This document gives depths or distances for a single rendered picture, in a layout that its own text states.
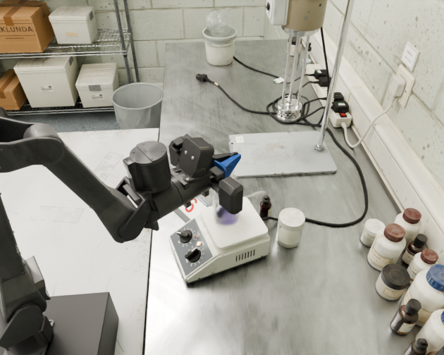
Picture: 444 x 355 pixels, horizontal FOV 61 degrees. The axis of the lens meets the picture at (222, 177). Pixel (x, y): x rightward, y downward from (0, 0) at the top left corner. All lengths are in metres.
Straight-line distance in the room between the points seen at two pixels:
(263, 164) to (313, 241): 0.29
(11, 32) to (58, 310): 2.32
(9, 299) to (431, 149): 0.91
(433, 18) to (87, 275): 0.98
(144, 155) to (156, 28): 2.56
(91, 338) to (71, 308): 0.08
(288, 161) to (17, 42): 2.17
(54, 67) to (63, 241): 2.05
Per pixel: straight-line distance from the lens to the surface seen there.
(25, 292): 0.62
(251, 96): 1.44
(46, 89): 3.02
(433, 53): 1.05
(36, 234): 1.03
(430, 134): 1.04
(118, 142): 1.24
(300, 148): 1.19
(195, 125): 1.28
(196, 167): 0.63
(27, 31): 2.85
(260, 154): 1.14
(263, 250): 0.86
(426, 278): 0.83
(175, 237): 0.89
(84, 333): 0.72
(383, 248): 0.88
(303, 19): 0.92
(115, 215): 0.59
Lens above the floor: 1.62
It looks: 42 degrees down
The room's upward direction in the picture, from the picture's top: straight up
